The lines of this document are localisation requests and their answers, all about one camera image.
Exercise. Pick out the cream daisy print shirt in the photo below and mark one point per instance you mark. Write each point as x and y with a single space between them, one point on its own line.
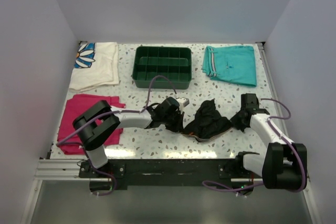
96 65

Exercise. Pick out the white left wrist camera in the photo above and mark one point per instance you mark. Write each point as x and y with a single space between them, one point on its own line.
183 102

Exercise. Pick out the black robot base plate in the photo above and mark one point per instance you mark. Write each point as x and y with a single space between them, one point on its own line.
165 172

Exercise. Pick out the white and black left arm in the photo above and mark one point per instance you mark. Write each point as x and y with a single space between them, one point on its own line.
96 125

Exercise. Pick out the folded teal shorts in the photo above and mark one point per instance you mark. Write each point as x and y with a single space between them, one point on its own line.
233 64

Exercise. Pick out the black striped underwear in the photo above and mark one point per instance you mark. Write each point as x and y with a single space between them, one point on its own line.
208 123

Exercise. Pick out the green plastic divided tray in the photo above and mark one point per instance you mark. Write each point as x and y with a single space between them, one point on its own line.
174 63

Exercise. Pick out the aluminium frame rail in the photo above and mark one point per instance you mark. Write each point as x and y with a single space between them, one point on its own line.
58 170

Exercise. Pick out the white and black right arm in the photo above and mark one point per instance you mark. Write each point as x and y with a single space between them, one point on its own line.
284 165

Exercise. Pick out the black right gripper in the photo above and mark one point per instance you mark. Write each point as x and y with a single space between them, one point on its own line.
234 123

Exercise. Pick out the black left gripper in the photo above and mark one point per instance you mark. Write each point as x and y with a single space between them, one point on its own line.
178 127

